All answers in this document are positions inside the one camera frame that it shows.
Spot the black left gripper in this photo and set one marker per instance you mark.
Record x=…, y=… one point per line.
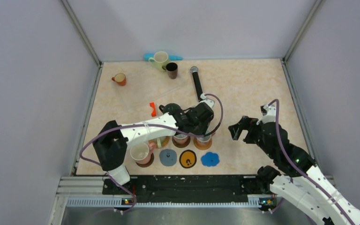
x=203, y=130

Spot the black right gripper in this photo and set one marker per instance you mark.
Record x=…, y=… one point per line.
x=249, y=123

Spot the small grey blue mug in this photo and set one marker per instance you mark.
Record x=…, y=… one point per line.
x=203, y=141

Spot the brown mug white interior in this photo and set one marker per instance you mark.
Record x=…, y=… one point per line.
x=180, y=137

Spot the tan wooden round coaster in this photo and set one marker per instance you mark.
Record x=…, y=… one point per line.
x=198, y=147

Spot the dark walnut round coaster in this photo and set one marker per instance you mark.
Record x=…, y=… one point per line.
x=182, y=144

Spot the orange black smiley coaster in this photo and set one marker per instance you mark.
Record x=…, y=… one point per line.
x=187, y=159

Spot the blue cloud shaped coaster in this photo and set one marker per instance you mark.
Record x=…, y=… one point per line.
x=210, y=159

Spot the grey smiley silicone coaster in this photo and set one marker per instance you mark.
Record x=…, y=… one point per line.
x=168, y=157

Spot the pink mug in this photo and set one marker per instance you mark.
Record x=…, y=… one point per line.
x=142, y=152

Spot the walnut grooved round coaster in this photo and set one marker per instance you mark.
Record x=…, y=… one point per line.
x=148, y=163

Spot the dark green mug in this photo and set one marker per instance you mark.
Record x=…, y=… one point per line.
x=171, y=109

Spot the light green mug front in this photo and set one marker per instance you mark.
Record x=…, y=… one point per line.
x=158, y=141

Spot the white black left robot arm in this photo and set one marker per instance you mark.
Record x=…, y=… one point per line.
x=114, y=139

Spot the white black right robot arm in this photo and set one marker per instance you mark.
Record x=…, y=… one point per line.
x=296, y=178

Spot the orange plastic piece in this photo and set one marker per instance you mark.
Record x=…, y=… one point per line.
x=153, y=106

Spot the black handheld microphone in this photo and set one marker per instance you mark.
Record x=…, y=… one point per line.
x=197, y=83

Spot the dark brown mug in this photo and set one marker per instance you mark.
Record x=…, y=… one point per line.
x=171, y=69

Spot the sage green mug back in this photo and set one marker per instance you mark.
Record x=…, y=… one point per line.
x=160, y=60

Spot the light blue plastic object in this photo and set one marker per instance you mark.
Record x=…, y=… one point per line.
x=147, y=56

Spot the small orange mug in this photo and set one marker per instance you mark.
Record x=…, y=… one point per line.
x=120, y=79

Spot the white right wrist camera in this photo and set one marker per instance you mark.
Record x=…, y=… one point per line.
x=269, y=113

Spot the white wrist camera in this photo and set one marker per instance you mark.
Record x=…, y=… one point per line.
x=208, y=101
x=269, y=113

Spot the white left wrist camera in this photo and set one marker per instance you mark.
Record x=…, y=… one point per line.
x=208, y=101

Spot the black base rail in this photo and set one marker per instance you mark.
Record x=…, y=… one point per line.
x=214, y=189

